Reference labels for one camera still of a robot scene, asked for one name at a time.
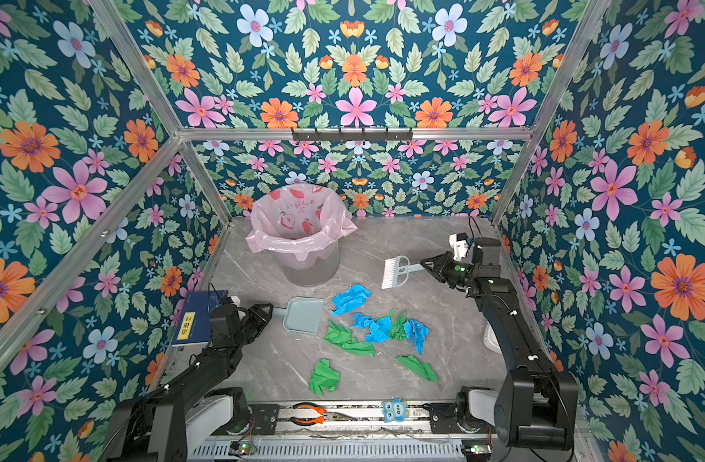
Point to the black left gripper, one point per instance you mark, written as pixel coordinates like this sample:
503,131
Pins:
257,318

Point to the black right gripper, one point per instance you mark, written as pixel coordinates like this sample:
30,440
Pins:
442,270

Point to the pale green hand brush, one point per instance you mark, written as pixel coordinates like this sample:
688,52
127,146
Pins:
396,272

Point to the pale green dustpan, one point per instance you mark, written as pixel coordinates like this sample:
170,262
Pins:
301,315

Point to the blue paper scrap top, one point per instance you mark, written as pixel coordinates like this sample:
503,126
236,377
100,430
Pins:
349,301

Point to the blue paper scrap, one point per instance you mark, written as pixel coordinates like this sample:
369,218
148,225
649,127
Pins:
378,330
349,301
416,333

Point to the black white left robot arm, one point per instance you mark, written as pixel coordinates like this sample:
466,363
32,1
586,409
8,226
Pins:
172,421

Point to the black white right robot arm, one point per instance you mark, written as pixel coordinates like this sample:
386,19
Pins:
533,415

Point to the dark blue book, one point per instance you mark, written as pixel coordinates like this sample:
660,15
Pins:
194,325

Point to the blue paper scrap right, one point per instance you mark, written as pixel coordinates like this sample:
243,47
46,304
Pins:
416,333

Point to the white brush holder stand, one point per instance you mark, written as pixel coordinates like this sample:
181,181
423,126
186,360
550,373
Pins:
490,340

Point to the green paper scrap centre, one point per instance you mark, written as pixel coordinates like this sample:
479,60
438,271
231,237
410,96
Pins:
397,329

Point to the green paper scrap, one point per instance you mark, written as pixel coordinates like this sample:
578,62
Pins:
359,349
421,369
324,379
338,335
397,329

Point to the silver mesh waste basket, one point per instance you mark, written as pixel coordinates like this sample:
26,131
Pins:
317,268

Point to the green paper scrap lower left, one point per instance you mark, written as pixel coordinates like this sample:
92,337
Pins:
324,379

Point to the green paper scrap upper left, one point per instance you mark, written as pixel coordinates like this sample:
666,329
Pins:
338,335

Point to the blue paper scrap centre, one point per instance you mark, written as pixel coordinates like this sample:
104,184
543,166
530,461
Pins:
378,330

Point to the green paper scrap lower right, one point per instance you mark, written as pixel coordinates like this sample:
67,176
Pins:
421,369

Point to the green paper scrap middle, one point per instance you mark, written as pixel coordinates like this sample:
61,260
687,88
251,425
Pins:
359,349

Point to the small circuit board left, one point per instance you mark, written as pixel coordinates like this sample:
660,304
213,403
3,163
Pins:
242,448

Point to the small circuit board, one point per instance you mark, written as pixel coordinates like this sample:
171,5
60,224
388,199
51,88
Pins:
242,448
476,452

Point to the blue owl figurine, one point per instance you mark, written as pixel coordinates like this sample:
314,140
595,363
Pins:
395,411

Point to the small circuit board right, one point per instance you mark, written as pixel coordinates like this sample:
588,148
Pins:
476,452

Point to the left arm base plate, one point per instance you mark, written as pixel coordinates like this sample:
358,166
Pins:
258,418

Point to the orange handled pliers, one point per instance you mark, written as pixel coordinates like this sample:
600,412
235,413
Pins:
307,414

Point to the aluminium frame rails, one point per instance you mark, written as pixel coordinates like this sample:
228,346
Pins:
132,132

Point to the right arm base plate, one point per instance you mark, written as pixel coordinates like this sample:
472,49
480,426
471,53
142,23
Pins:
449,418

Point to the black hook rail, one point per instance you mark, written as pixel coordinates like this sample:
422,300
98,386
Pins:
352,135

